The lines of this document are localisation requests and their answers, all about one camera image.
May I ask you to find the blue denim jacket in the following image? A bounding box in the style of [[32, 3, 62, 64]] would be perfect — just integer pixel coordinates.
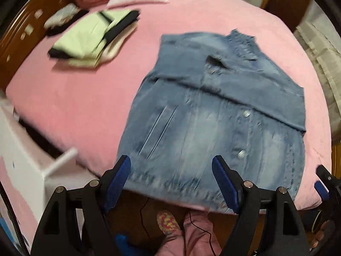
[[118, 30, 306, 213]]

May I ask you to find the white bedside cabinet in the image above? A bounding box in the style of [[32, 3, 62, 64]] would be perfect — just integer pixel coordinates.
[[1, 97, 95, 245]]

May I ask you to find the pink trouser leg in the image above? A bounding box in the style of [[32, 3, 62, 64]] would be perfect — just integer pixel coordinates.
[[156, 210, 222, 256]]

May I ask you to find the colourful knitted slipper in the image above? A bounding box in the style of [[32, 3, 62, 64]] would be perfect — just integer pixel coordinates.
[[157, 210, 181, 235]]

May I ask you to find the pink bed blanket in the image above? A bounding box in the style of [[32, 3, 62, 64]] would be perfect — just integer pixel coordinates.
[[6, 0, 331, 210]]

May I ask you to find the white sheer curtain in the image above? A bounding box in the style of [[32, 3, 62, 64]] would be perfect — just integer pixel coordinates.
[[294, 1, 340, 143]]

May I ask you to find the green black folded garment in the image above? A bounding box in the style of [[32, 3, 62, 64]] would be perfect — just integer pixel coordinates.
[[48, 9, 140, 60]]

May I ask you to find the cream folded garment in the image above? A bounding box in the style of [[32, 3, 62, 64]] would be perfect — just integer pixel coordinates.
[[66, 21, 138, 69]]

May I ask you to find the wooden headboard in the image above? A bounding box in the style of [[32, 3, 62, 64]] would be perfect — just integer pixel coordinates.
[[1, 0, 73, 91]]

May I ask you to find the grey patterned folded garment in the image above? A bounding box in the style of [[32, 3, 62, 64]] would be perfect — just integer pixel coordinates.
[[44, 3, 81, 29]]

